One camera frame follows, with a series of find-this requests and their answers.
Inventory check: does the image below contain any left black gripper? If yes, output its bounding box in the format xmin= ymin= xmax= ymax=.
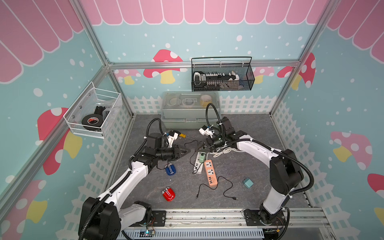
xmin=156 ymin=144 xmax=191 ymax=162

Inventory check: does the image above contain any long black usb cable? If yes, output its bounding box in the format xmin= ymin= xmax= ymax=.
xmin=188 ymin=146 xmax=239 ymax=201

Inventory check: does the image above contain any white power strip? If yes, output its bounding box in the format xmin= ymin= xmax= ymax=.
xmin=193 ymin=152 xmax=207 ymax=174

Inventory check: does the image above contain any green charger adapter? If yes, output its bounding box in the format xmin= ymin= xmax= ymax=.
xmin=199 ymin=153 xmax=207 ymax=163

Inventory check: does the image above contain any red blue electric shaver case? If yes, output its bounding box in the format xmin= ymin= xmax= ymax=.
xmin=162 ymin=187 xmax=176 ymax=202

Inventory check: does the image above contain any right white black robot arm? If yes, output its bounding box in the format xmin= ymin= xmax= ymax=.
xmin=197 ymin=117 xmax=315 ymax=226

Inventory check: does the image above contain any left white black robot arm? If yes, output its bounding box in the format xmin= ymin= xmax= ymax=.
xmin=78 ymin=118 xmax=190 ymax=240

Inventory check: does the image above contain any yellow tape roll in box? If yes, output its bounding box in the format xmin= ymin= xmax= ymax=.
xmin=200 ymin=95 xmax=213 ymax=108

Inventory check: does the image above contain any translucent green storage box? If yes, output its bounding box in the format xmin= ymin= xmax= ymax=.
xmin=161 ymin=92 xmax=221 ymax=130

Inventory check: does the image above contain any orange power strip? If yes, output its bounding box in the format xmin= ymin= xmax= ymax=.
xmin=204 ymin=160 xmax=218 ymax=187

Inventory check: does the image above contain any teal cube adapter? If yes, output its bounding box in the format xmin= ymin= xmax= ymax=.
xmin=243 ymin=178 xmax=254 ymax=189

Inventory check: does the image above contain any black power strip in basket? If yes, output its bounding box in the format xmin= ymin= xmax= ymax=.
xmin=192 ymin=72 xmax=240 ymax=88

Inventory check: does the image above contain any black electrical tape roll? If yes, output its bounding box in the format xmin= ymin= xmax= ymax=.
xmin=82 ymin=114 xmax=104 ymax=131

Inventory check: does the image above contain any white coiled power cord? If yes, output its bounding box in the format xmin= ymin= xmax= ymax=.
xmin=206 ymin=145 xmax=253 ymax=159

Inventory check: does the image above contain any black wire mesh wall basket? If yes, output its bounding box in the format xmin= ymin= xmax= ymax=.
xmin=191 ymin=57 xmax=255 ymax=92

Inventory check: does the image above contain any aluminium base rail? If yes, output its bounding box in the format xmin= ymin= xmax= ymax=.
xmin=79 ymin=208 xmax=334 ymax=240

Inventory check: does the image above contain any white wire wall basket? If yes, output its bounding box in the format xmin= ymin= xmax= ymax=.
xmin=63 ymin=83 xmax=122 ymax=139

